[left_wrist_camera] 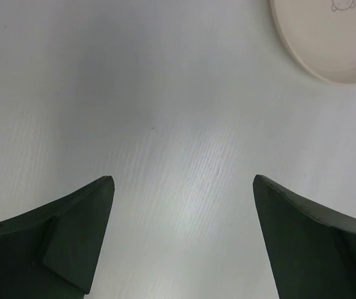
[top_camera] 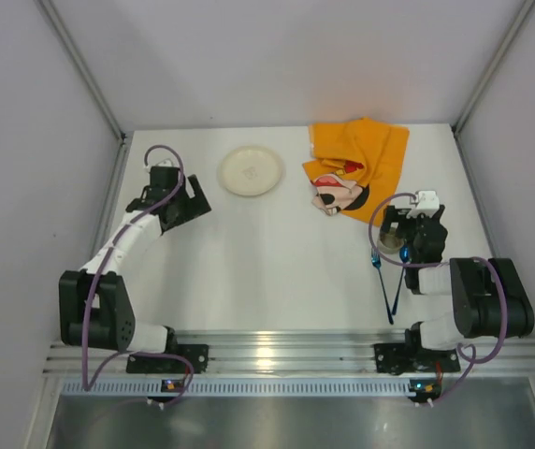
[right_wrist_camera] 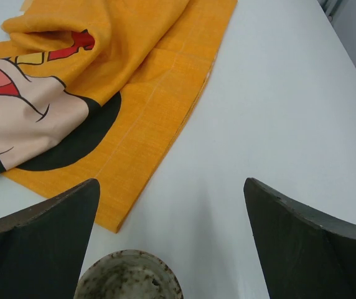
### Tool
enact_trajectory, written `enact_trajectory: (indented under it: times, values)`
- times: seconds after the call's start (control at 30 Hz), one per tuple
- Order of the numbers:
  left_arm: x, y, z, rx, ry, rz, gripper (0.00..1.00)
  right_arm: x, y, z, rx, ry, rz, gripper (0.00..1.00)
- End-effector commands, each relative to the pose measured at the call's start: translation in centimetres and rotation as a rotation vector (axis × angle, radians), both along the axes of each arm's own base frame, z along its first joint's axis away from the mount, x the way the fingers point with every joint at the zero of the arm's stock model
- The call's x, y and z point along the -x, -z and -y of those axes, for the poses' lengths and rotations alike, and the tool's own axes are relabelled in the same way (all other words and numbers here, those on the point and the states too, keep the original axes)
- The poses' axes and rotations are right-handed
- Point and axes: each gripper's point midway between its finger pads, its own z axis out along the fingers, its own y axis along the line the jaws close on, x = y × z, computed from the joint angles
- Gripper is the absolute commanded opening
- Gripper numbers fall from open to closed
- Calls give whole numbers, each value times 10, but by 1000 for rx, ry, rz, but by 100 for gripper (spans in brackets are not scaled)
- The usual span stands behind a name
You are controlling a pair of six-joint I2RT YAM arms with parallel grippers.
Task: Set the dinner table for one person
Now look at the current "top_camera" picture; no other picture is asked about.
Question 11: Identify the aluminium mounting rail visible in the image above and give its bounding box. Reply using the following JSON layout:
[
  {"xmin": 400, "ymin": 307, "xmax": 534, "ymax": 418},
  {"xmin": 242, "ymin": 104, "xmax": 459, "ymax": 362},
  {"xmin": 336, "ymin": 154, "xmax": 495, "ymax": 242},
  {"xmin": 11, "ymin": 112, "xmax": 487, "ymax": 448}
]
[{"xmin": 42, "ymin": 329, "xmax": 535, "ymax": 375}]

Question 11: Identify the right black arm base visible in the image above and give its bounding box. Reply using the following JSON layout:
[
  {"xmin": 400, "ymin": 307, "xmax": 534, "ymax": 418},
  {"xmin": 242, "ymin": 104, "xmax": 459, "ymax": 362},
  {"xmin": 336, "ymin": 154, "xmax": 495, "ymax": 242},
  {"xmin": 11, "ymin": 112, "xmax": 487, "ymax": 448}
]
[{"xmin": 373, "ymin": 324, "xmax": 460, "ymax": 376}]

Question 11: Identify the blue metal fork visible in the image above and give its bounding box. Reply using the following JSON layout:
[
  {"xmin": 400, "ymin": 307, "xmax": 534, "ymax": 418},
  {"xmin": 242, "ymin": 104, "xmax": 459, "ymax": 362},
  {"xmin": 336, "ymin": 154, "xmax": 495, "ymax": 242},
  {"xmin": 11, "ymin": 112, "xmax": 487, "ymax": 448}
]
[{"xmin": 370, "ymin": 249, "xmax": 394, "ymax": 325}]

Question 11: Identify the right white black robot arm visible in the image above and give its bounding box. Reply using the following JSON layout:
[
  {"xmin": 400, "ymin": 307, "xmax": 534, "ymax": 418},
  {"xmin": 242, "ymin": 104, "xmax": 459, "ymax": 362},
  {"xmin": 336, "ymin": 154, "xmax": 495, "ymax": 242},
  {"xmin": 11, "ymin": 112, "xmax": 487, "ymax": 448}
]
[{"xmin": 381, "ymin": 206, "xmax": 535, "ymax": 351}]

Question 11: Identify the small metal cup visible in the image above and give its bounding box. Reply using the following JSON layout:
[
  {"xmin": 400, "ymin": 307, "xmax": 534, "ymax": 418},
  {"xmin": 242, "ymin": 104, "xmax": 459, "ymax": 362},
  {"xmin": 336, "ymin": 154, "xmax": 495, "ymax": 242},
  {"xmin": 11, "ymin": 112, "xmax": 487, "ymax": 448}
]
[{"xmin": 377, "ymin": 226, "xmax": 405, "ymax": 254}]

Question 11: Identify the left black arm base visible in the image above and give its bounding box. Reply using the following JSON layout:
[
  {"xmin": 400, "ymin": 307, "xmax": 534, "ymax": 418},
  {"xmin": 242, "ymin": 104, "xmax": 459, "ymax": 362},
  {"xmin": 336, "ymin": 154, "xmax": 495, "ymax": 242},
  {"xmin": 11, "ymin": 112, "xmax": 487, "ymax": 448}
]
[{"xmin": 126, "ymin": 343, "xmax": 210, "ymax": 374}]

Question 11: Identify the white round plate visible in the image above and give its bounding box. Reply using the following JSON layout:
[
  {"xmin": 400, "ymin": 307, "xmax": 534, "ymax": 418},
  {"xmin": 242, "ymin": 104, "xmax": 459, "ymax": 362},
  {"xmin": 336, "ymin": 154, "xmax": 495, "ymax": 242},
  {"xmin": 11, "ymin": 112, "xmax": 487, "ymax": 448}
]
[{"xmin": 217, "ymin": 145, "xmax": 284, "ymax": 197}]

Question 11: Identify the orange cartoon mouse placemat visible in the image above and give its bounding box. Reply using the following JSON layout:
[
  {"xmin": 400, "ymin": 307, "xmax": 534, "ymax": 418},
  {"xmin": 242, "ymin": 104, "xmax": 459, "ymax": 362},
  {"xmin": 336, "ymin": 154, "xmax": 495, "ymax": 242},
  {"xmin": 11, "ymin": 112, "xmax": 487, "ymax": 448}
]
[{"xmin": 303, "ymin": 118, "xmax": 410, "ymax": 226}]

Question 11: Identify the slotted cable duct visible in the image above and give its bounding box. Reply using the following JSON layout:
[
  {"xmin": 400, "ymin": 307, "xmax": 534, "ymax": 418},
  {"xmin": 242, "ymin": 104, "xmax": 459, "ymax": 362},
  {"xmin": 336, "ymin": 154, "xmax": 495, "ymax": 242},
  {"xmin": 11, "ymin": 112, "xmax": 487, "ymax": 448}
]
[{"xmin": 61, "ymin": 378, "xmax": 441, "ymax": 398}]

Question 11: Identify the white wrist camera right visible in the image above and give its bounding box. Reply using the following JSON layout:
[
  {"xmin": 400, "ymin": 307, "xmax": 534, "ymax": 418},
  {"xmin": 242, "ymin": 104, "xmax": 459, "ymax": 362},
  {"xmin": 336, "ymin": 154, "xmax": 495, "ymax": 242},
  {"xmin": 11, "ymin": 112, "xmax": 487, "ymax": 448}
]
[{"xmin": 407, "ymin": 190, "xmax": 441, "ymax": 219}]

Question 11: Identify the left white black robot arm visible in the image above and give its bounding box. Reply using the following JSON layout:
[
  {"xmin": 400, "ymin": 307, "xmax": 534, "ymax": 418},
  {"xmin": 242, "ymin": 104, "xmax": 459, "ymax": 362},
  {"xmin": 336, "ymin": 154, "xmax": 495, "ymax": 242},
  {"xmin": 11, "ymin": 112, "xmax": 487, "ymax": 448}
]
[{"xmin": 59, "ymin": 165, "xmax": 211, "ymax": 354}]

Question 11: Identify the blue metal spoon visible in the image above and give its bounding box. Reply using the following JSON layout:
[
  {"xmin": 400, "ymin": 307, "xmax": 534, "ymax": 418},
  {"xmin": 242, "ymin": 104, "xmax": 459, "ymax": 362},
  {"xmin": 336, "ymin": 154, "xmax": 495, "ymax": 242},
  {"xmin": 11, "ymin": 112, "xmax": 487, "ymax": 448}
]
[{"xmin": 392, "ymin": 245, "xmax": 410, "ymax": 316}]

